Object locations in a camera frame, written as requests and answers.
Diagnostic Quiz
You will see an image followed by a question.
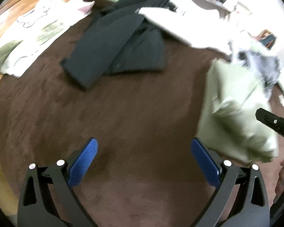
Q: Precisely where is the green leather jacket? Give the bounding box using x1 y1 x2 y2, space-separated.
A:
196 58 279 165

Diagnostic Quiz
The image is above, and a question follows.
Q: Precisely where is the chair with clothes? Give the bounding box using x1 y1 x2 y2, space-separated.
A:
257 30 277 50

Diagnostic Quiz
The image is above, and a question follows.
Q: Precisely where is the person's right hand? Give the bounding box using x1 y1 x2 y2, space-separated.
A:
275 159 284 196

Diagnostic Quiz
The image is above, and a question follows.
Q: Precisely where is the grey striped sweater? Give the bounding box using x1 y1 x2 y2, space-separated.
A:
229 38 284 99

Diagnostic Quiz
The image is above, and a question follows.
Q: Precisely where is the bear print pillow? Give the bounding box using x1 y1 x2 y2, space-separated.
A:
0 0 94 77

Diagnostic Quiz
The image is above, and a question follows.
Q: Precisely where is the black garment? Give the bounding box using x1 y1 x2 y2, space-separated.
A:
61 0 174 89

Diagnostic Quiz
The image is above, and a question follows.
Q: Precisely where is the white fleece garment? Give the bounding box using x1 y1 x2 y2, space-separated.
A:
138 0 256 58

